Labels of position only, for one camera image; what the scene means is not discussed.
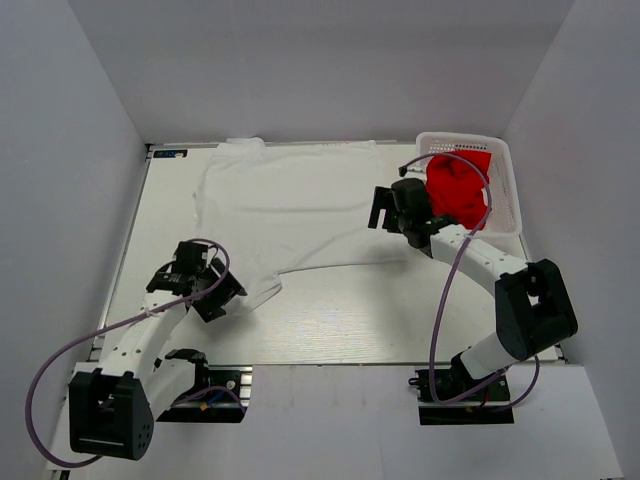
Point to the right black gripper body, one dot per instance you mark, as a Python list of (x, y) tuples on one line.
[(395, 221)]

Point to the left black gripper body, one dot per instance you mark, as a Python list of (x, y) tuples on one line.
[(215, 291)]

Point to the red t shirt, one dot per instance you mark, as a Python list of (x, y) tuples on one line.
[(455, 189)]

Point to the white t shirt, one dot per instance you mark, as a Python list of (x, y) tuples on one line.
[(280, 211)]

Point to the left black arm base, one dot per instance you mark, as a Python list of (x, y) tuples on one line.
[(223, 399)]

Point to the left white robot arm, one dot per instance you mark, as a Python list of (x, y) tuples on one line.
[(114, 407)]

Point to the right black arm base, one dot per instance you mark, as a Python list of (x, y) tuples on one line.
[(489, 406)]

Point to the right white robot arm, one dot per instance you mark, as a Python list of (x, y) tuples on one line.
[(533, 311)]

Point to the white plastic basket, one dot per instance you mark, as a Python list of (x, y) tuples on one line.
[(504, 221)]

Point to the blue table label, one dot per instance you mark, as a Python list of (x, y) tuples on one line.
[(170, 153)]

